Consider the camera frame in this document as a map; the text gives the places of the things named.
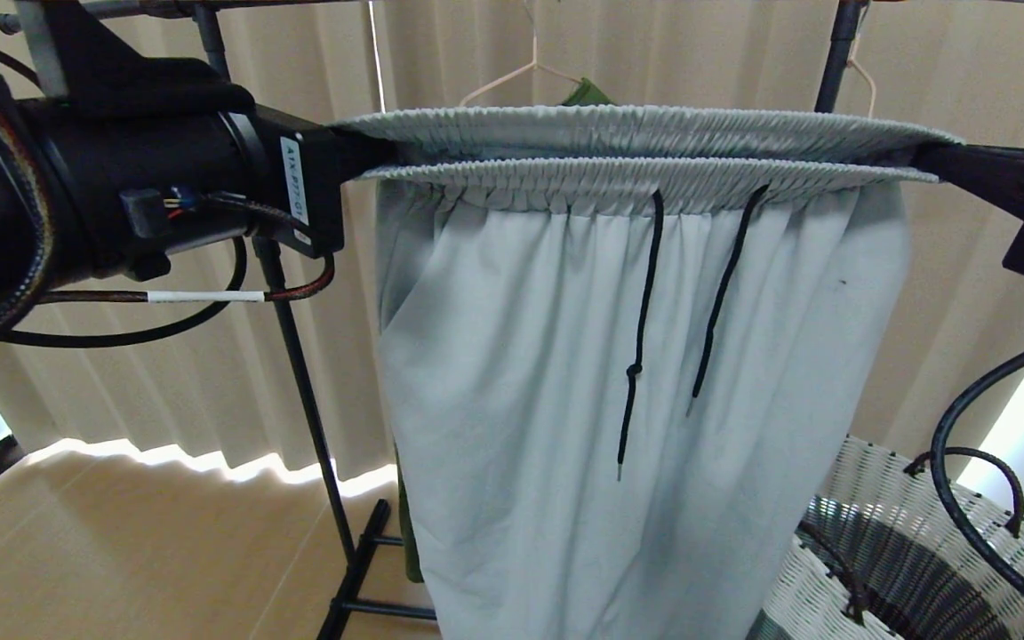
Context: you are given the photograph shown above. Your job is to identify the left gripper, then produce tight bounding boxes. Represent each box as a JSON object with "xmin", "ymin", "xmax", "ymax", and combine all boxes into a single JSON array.
[{"xmin": 19, "ymin": 93, "xmax": 399, "ymax": 278}]

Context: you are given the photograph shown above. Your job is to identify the pink clothes hanger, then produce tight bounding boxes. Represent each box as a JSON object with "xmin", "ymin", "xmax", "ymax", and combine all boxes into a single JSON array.
[
  {"xmin": 845, "ymin": 49, "xmax": 879, "ymax": 121},
  {"xmin": 457, "ymin": 0, "xmax": 586, "ymax": 109}
]

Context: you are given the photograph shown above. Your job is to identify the pale grey shorts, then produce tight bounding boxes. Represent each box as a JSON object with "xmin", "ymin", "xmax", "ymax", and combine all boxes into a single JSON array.
[{"xmin": 330, "ymin": 102, "xmax": 966, "ymax": 640}]

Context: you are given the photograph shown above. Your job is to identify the black clothes rack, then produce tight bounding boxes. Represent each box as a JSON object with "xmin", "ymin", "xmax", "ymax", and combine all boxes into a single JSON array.
[{"xmin": 0, "ymin": 0, "xmax": 873, "ymax": 640}]

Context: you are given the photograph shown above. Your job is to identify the white laundry basket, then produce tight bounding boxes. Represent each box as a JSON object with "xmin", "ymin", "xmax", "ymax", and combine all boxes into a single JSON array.
[{"xmin": 746, "ymin": 434, "xmax": 1024, "ymax": 640}]

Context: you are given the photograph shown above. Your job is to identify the beige curtain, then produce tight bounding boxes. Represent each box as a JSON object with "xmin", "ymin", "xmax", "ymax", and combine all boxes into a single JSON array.
[{"xmin": 0, "ymin": 0, "xmax": 1024, "ymax": 485}]

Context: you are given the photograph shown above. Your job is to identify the black cable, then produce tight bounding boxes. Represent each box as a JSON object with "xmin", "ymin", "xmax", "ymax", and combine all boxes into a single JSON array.
[
  {"xmin": 930, "ymin": 323, "xmax": 1024, "ymax": 634},
  {"xmin": 0, "ymin": 236, "xmax": 248, "ymax": 349}
]

